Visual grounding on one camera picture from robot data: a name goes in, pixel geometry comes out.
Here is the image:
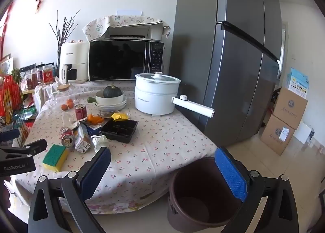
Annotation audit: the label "red drink can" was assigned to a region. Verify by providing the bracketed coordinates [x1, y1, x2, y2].
[75, 104, 88, 121]

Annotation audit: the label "dented red white can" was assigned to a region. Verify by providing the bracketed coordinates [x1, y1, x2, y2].
[60, 126, 75, 146]

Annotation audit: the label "dried dark branches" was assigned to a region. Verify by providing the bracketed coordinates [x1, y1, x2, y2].
[49, 9, 81, 51]

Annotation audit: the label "row of spice jars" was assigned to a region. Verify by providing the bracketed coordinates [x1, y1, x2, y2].
[25, 63, 55, 89]

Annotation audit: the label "stack of white bowls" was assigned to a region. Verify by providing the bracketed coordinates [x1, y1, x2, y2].
[95, 97, 127, 112]

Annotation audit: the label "light blue white box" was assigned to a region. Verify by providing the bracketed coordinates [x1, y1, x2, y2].
[286, 67, 310, 99]

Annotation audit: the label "white bowl with green handle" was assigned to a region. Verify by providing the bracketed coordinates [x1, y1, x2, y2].
[87, 90, 125, 106]

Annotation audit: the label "white air fryer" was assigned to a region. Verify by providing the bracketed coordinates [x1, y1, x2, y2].
[58, 41, 90, 84]

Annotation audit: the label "grey refrigerator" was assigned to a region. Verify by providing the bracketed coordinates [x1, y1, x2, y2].
[169, 0, 284, 148]

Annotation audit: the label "crumpled white tissue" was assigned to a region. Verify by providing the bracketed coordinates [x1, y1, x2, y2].
[91, 135, 110, 153]

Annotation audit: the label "crushed blue white carton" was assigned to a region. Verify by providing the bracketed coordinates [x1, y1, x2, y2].
[73, 124, 91, 154]

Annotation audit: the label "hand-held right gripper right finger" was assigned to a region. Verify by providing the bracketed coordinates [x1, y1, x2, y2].
[214, 147, 300, 233]

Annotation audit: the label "floral cloth cover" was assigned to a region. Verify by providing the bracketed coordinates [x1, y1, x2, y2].
[82, 15, 171, 42]

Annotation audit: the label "brown plastic bin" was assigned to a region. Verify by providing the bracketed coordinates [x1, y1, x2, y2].
[167, 157, 245, 233]

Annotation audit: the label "cherry print tablecloth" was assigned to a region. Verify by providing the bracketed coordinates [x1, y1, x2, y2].
[11, 81, 225, 214]

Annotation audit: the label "yellow snack wrapper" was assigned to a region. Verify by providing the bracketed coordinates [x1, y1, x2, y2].
[111, 112, 129, 121]

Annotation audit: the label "yellow green sponge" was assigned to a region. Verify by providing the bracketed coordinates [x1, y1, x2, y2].
[42, 144, 69, 172]

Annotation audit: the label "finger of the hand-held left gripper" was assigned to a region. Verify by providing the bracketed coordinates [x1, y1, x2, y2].
[0, 128, 20, 143]
[24, 139, 48, 157]

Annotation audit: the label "eggs in clear bag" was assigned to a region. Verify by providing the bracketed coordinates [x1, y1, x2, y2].
[49, 84, 74, 112]

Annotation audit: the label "white appliance under cloth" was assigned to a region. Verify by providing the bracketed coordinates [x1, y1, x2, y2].
[105, 26, 163, 41]

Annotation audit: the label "green pumpkin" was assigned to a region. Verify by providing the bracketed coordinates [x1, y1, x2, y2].
[103, 83, 123, 98]

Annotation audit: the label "orange peel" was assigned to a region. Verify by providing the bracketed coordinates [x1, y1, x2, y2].
[87, 114, 105, 124]

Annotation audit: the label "white flat board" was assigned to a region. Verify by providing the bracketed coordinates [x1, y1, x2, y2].
[292, 121, 315, 145]

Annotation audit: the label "red printed bag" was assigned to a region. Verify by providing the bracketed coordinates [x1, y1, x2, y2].
[0, 75, 22, 122]

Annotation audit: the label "white electric pot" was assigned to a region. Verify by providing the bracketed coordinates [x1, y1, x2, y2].
[134, 72, 216, 118]

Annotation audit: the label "black door microwave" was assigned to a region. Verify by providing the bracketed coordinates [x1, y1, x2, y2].
[88, 40, 165, 83]

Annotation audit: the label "black plastic tray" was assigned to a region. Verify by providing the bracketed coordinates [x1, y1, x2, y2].
[99, 119, 139, 144]

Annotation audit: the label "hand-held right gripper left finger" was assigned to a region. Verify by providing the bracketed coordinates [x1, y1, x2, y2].
[27, 147, 112, 233]

